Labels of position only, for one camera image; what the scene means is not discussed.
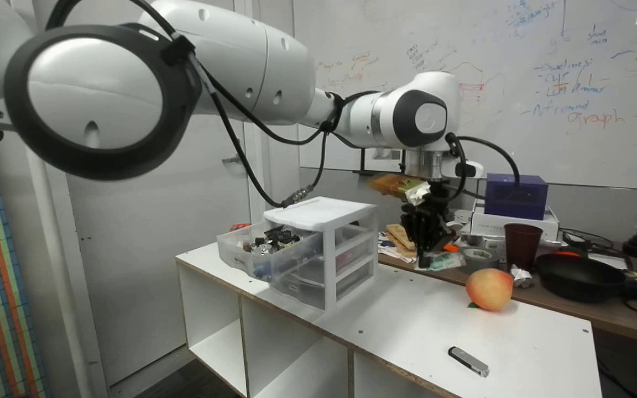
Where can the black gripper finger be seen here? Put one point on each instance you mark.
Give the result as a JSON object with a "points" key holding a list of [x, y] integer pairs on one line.
{"points": [[425, 258]]}

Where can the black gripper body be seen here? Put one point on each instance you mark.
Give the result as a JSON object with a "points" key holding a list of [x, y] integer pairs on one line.
{"points": [[425, 213]]}

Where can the dark grey small bar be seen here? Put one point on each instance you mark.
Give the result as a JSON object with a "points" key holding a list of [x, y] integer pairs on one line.
{"points": [[470, 360]]}

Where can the clear top drawer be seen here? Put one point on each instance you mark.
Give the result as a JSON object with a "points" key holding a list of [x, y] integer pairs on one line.
{"points": [[265, 251]]}

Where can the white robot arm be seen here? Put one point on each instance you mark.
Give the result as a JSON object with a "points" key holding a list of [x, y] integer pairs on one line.
{"points": [[113, 101]]}

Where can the white plastic drawer unit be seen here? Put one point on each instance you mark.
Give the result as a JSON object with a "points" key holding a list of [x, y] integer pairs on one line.
{"points": [[342, 254]]}

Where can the wooden brush block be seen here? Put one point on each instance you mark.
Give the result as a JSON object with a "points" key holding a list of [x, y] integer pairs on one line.
{"points": [[398, 237]]}

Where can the grey tape roll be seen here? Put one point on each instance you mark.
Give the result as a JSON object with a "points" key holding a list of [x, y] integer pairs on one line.
{"points": [[476, 260]]}

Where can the white box under purple box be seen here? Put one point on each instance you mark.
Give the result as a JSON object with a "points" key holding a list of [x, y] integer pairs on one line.
{"points": [[479, 223]]}

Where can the toy peach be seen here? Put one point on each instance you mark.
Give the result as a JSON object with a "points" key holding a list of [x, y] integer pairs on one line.
{"points": [[488, 287]]}

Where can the white shelf cabinet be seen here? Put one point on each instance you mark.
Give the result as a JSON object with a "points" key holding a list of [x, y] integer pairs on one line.
{"points": [[385, 342]]}

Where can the dark red cup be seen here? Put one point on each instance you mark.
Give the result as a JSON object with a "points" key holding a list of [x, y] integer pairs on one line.
{"points": [[521, 243]]}

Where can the black frying pan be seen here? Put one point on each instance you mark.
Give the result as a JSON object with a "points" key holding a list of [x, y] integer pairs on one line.
{"points": [[577, 276]]}

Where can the whiteboard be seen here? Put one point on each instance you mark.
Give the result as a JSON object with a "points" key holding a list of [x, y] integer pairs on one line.
{"points": [[549, 81]]}

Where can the gold wrist camera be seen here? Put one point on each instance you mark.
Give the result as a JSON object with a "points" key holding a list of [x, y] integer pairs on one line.
{"points": [[398, 188]]}

